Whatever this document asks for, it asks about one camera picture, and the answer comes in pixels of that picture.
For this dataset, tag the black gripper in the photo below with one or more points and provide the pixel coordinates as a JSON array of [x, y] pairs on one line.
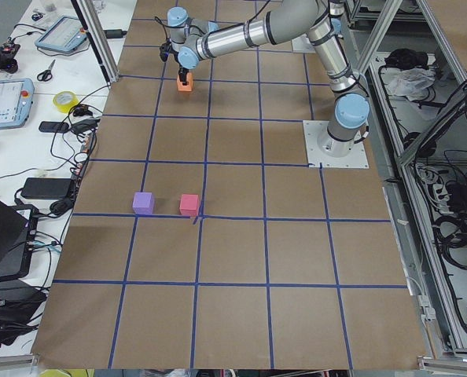
[[183, 73]]

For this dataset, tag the orange foam cube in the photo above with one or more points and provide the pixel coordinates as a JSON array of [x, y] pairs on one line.
[[185, 89]]

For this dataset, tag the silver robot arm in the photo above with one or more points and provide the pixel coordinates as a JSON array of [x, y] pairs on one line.
[[193, 40]]

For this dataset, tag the yellow tape roll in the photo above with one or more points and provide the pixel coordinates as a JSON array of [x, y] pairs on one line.
[[64, 101]]

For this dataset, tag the far teach pendant tablet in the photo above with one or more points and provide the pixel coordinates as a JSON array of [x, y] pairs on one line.
[[65, 36]]

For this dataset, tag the teach pendant tablet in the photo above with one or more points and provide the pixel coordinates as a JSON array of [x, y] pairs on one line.
[[16, 97], [65, 36]]

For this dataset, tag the red foam cube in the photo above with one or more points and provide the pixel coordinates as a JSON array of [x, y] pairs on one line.
[[189, 205]]

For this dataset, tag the purple foam cube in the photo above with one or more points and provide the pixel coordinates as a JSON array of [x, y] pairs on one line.
[[143, 203]]

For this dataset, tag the near teach pendant tablet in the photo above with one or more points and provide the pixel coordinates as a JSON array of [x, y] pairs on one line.
[[16, 97]]

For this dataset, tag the black power adapter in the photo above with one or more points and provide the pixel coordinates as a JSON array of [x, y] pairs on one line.
[[46, 188]]

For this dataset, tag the white crumpled cloth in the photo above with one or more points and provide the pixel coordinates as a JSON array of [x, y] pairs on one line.
[[413, 84]]

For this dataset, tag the black laptop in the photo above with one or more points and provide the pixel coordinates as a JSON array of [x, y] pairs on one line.
[[17, 230]]

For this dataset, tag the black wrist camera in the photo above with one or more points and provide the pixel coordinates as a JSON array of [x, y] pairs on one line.
[[165, 51]]

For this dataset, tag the aluminium frame post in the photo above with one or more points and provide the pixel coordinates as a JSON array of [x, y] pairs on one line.
[[88, 18]]

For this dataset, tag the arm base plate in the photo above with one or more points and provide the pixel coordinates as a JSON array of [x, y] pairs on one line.
[[325, 152], [302, 44]]

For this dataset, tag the black handled scissors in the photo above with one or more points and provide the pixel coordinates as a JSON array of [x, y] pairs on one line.
[[46, 75]]

